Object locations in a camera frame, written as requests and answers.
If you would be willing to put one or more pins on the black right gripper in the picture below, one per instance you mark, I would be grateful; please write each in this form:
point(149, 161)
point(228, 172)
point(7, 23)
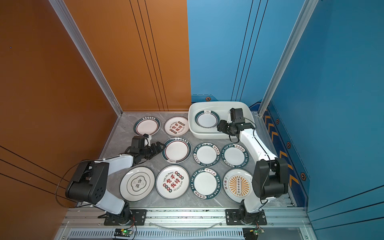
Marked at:
point(221, 127)

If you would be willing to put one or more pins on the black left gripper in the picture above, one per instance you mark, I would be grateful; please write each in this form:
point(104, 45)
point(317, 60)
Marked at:
point(156, 151)

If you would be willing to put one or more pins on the green red ring plate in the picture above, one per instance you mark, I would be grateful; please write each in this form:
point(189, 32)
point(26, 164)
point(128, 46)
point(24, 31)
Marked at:
point(147, 125)
point(177, 150)
point(207, 119)

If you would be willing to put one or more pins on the green red ring plate back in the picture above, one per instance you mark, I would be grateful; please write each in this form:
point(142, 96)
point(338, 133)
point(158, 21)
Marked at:
point(147, 125)

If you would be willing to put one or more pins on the white red text plate back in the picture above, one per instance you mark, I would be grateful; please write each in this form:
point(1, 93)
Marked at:
point(176, 126)

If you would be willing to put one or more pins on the white red text plate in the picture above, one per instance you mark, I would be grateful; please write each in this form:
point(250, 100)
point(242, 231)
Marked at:
point(172, 182)
point(176, 126)

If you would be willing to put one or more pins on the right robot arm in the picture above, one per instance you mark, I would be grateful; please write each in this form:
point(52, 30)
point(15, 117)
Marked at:
point(271, 174)

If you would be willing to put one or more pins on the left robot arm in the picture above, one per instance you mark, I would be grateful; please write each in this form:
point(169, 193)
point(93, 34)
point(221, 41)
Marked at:
point(89, 181)

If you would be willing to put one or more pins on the white plastic bin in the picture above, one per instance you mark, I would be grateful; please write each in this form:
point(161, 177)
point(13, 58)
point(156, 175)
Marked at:
point(223, 110)

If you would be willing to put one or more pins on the green rim plate upper right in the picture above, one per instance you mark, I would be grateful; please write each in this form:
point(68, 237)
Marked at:
point(235, 155)

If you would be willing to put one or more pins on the green rim plate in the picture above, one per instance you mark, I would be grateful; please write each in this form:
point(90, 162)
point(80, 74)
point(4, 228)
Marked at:
point(206, 184)
point(206, 154)
point(235, 155)

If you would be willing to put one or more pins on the green rim plate upper middle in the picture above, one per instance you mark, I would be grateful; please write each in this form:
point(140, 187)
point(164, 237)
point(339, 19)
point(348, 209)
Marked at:
point(206, 154)

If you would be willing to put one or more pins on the white red text plate front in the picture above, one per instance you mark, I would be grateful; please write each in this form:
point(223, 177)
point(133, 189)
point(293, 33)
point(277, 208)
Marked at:
point(172, 182)

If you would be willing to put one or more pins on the white flower outline plate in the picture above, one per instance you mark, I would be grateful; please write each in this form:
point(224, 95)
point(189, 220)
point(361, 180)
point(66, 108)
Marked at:
point(137, 184)

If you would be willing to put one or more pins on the orange sunburst plate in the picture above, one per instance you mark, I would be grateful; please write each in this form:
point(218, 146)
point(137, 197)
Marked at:
point(238, 185)

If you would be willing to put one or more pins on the green rim plate front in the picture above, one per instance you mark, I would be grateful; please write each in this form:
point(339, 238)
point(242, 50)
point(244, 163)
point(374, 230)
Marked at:
point(206, 184)

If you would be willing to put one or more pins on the green circuit board left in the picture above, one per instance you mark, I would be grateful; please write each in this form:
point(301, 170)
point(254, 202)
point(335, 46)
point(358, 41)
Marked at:
point(123, 234)

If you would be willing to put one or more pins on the circuit board right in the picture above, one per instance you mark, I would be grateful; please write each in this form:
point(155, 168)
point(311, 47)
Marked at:
point(252, 233)

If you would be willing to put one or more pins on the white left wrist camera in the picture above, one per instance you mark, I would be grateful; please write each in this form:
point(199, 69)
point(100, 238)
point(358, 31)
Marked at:
point(148, 139)

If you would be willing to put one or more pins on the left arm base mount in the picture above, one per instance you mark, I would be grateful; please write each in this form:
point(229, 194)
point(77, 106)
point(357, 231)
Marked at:
point(135, 217)

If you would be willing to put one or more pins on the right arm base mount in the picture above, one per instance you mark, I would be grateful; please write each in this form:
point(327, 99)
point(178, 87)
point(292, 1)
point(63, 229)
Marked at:
point(236, 217)

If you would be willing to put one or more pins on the aluminium front rail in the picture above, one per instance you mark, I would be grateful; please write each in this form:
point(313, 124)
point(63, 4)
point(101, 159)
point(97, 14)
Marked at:
point(188, 218)

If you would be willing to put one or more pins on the aluminium corner post right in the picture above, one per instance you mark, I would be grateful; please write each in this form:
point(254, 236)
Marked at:
point(293, 40)

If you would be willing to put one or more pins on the aluminium corner post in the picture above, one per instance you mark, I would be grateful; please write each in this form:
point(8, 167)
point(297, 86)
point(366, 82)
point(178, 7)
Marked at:
point(76, 36)
point(293, 40)

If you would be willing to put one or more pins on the aluminium corner post left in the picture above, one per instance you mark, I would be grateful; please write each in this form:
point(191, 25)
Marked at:
point(76, 36)

